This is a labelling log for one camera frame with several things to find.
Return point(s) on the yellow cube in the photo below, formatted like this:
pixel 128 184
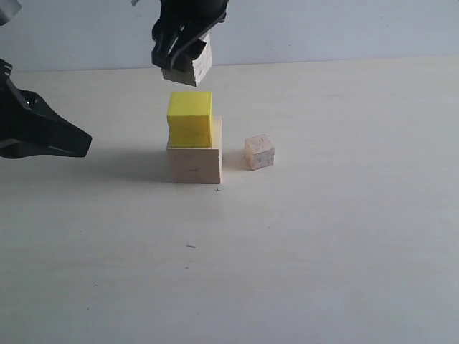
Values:
pixel 190 119

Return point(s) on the medium wooden cube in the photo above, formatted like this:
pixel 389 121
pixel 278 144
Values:
pixel 200 67

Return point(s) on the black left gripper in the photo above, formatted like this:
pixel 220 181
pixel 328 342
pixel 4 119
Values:
pixel 29 126

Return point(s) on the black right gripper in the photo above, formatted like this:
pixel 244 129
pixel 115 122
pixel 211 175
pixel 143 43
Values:
pixel 179 31

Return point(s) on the large wooden cube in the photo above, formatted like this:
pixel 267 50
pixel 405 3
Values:
pixel 197 165

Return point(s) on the small wooden cube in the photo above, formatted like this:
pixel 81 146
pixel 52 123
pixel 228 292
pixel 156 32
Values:
pixel 259 152

